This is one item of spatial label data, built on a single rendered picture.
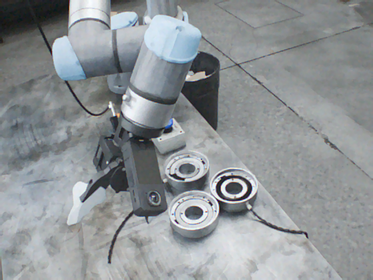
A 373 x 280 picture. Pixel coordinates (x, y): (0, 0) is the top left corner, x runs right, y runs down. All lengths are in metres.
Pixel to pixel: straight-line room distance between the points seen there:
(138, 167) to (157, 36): 0.18
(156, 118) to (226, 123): 1.83
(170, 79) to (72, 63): 0.18
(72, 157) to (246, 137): 1.38
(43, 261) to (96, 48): 0.47
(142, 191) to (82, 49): 0.25
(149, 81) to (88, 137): 0.61
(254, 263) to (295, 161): 1.40
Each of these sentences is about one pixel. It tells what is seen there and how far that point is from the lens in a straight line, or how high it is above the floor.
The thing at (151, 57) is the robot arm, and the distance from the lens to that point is 0.53.
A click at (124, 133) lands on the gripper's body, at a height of 1.09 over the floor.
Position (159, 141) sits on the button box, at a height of 0.84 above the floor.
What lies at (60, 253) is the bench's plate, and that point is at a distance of 0.87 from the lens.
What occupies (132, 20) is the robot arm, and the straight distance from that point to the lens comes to 1.18.
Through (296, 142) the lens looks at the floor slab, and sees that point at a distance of 2.26.
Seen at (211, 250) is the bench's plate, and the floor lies 0.80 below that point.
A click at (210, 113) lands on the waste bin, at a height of 0.17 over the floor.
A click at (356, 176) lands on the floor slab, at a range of 2.14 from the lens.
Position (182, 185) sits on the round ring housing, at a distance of 0.88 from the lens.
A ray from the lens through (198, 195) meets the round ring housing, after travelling 0.86.
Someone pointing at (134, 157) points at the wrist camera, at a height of 1.10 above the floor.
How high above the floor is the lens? 1.47
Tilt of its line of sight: 40 degrees down
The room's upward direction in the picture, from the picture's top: 7 degrees counter-clockwise
